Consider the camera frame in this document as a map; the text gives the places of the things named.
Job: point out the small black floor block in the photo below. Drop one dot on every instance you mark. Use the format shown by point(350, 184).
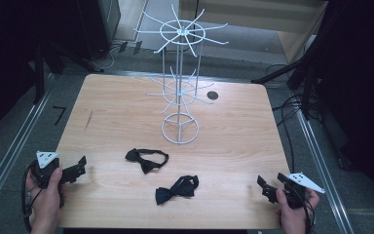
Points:
point(123, 47)

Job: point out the dark cabinet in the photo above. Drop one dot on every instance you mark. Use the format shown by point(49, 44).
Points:
point(94, 26)

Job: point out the light wooden panel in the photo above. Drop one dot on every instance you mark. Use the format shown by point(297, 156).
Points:
point(246, 13)

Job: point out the person's left hand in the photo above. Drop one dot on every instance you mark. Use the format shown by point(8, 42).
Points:
point(47, 204)

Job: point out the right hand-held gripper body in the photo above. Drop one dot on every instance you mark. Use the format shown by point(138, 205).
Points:
point(300, 182)

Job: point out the metal floor rail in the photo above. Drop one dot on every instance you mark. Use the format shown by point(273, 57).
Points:
point(313, 146)
point(13, 149)

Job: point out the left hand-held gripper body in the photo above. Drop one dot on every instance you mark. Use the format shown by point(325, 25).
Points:
point(45, 159)

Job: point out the black metal stand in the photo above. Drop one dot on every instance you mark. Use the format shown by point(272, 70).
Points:
point(306, 91)
point(39, 74)

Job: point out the person's right hand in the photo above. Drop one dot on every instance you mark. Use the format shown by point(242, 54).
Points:
point(293, 216)

